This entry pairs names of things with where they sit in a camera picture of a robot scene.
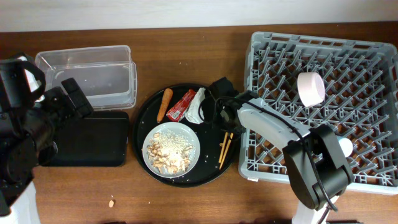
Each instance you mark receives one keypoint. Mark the light blue cup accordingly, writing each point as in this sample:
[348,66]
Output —
[346,145]

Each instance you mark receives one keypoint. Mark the pink bowl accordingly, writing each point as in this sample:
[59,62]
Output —
[311,88]

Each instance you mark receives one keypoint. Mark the wooden chopstick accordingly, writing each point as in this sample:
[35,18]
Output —
[228,143]
[223,144]

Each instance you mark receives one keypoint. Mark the red snack wrapper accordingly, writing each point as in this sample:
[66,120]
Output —
[177,112]

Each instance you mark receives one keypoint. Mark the round black tray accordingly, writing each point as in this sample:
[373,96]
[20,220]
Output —
[210,138]

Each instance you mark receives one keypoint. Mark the black rectangular bin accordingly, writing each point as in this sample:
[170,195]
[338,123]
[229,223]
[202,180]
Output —
[99,140]

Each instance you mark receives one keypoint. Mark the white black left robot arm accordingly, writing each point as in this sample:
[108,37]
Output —
[31,117]

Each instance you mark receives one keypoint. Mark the grey dishwasher rack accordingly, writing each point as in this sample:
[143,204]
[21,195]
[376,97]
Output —
[360,81]

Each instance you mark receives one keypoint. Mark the orange carrot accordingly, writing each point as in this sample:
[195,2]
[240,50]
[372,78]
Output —
[166,98]

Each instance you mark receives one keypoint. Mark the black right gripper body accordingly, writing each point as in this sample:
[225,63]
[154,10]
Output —
[222,121]

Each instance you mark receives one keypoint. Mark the crumpled white tissue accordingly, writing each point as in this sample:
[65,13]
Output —
[193,113]

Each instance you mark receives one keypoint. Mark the clear plastic bin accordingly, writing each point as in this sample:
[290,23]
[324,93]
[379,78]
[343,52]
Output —
[106,75]

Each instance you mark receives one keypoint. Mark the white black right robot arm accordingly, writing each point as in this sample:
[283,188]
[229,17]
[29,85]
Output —
[314,157]

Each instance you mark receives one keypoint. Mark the grey plate with food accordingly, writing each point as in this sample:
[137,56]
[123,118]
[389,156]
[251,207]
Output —
[171,150]

